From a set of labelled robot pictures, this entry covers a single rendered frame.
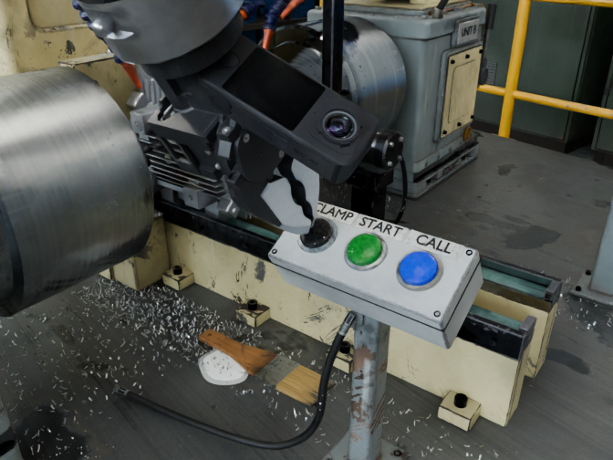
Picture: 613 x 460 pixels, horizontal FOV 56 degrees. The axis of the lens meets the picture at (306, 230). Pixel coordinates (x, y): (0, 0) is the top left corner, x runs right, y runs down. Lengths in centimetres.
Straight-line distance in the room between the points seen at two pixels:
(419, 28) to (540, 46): 299
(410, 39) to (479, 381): 69
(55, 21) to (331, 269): 66
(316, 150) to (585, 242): 87
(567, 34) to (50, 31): 342
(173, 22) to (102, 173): 34
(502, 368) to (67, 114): 54
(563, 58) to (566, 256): 301
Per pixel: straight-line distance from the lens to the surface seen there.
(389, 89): 108
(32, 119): 65
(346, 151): 35
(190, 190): 83
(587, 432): 76
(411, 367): 75
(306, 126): 36
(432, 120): 125
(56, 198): 62
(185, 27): 34
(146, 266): 95
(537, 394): 79
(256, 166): 41
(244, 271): 85
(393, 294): 46
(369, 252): 48
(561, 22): 405
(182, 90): 42
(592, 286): 101
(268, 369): 76
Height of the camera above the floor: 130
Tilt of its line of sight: 27 degrees down
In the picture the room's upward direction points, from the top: straight up
